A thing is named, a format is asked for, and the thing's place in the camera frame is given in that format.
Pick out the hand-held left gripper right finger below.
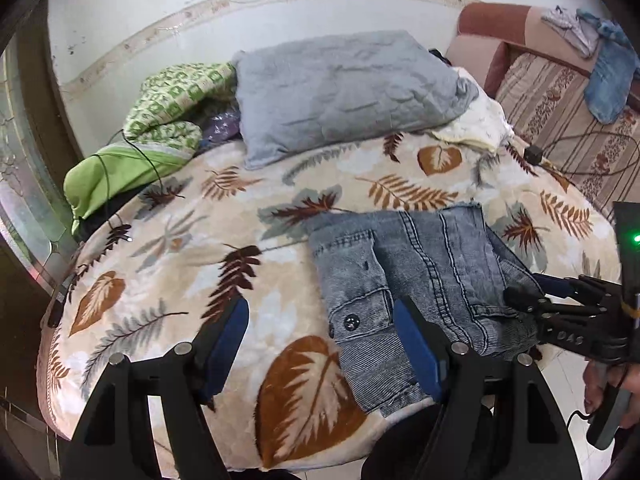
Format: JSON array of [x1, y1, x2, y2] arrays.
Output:
[[392, 296, 583, 480]]

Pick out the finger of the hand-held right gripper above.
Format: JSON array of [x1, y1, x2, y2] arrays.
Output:
[[503, 285, 627, 362], [530, 272, 625, 312]]

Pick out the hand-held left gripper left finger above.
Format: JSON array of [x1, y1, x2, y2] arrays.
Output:
[[59, 294, 250, 480]]

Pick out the grey-blue denim pants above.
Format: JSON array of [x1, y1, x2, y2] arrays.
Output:
[[306, 202, 548, 418]]

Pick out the person's right hand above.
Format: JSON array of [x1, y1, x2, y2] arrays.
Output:
[[582, 359, 640, 430]]

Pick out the leaf-print fleece blanket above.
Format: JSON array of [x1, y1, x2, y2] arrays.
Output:
[[42, 127, 623, 473]]

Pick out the striped patterned sofa cushion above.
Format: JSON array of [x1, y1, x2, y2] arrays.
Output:
[[494, 51, 640, 217]]

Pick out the blue denim garment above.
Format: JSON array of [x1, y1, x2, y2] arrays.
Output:
[[576, 8, 640, 126]]

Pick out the white fleece blanket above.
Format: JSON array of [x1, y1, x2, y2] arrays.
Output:
[[429, 66, 515, 154]]

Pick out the plain lime green cloth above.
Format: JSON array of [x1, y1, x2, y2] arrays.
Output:
[[63, 141, 193, 236]]

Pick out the pale grey garment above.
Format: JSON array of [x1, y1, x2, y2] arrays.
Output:
[[541, 6, 600, 58]]

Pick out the purple patterned cloth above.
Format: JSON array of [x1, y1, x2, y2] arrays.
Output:
[[199, 109, 242, 150]]

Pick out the pink sofa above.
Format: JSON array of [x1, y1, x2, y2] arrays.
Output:
[[444, 1, 640, 223]]

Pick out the green patterned quilt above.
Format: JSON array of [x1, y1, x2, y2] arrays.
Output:
[[122, 61, 238, 157]]

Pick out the grey quilted pillow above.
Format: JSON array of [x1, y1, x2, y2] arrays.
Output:
[[231, 30, 480, 171]]

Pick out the wooden door with leaded glass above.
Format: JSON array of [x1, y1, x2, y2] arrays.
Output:
[[0, 30, 83, 306]]

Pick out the black charger cable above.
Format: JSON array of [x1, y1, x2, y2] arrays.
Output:
[[542, 122, 640, 197]]

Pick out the thin black cable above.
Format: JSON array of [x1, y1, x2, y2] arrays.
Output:
[[75, 129, 167, 242]]

